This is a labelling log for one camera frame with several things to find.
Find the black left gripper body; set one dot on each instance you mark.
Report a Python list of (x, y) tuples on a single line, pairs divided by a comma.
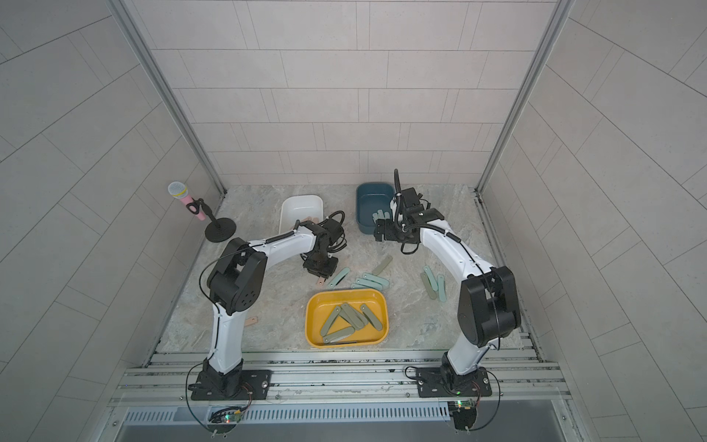
[(322, 263)]

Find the pink toy microphone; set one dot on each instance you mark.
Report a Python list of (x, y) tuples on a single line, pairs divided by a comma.
[(180, 192)]

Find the mint folding knife far right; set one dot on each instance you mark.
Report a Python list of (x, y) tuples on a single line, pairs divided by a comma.
[(431, 278)]

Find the white storage box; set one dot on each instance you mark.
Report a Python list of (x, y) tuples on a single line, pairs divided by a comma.
[(302, 208)]

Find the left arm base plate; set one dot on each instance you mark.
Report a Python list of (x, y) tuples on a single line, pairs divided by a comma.
[(240, 385)]

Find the dark teal storage box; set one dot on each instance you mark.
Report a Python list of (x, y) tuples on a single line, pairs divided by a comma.
[(370, 199)]

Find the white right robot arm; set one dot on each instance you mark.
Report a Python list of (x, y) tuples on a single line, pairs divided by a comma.
[(488, 307)]

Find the black microphone stand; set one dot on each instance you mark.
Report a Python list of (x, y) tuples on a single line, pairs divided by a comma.
[(219, 229)]

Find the mint folding knife upper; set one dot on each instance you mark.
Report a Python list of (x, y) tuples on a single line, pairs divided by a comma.
[(377, 279)]

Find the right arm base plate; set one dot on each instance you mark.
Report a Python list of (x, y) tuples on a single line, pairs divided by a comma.
[(439, 383)]

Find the mint folding knife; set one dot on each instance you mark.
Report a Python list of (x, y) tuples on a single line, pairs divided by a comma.
[(336, 280), (431, 278), (377, 279), (361, 282)]

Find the olive folding knife far right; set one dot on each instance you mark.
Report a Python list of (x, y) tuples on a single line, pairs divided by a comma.
[(428, 287)]

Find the olive folding knife long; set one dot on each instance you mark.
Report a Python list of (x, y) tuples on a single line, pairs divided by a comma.
[(382, 266)]

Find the mint folding knife middle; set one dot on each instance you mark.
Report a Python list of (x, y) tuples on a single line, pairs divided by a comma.
[(361, 282)]

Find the yellow storage box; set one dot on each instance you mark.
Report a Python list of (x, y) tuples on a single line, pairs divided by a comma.
[(322, 304)]

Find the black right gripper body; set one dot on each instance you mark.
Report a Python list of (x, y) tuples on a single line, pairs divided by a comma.
[(399, 230)]

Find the mint folding knife centre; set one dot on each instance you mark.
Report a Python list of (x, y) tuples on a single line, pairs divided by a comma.
[(336, 280)]

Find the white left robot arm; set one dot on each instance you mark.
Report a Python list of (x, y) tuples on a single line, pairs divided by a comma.
[(237, 277)]

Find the mint knife far right edge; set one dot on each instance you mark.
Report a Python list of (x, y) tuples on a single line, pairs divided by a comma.
[(441, 288)]

